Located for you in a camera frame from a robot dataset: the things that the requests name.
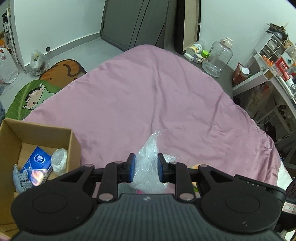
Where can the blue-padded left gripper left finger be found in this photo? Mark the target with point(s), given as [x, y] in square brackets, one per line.
[113, 174]

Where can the plush hamburger toy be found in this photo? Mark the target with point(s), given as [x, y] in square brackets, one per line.
[193, 176]

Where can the white crumpled plastic wrap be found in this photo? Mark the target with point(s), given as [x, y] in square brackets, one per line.
[59, 161]

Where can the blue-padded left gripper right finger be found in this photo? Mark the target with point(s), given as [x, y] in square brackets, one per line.
[176, 173]

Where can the wooden framed board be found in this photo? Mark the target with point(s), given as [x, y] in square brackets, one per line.
[187, 24]

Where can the grey wardrobe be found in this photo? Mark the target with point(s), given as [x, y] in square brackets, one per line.
[127, 24]

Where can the pink bed sheet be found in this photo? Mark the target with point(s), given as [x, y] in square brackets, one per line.
[114, 108]

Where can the clear large water jug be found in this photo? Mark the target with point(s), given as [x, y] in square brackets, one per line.
[218, 57]

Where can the orange cartoon floor mat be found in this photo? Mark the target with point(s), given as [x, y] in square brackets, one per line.
[63, 73]

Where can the clear plastic bag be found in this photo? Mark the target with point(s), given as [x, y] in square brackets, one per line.
[146, 176]

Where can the red snack bag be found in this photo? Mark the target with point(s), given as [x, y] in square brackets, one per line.
[240, 74]

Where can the white plastic shopping bag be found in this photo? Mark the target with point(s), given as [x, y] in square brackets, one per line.
[8, 69]

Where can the grey pink plush toy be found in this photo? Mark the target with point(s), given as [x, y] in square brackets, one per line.
[139, 192]

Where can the blue tissue pack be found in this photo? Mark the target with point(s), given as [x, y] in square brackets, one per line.
[38, 166]

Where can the grey plastic trash bag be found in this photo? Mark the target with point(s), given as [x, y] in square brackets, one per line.
[38, 64]

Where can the grey knitted cloth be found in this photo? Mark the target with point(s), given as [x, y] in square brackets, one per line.
[21, 180]

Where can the white side shelf unit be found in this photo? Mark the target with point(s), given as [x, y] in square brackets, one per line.
[264, 93]

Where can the green leaf cartoon mat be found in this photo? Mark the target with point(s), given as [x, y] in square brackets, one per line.
[29, 98]

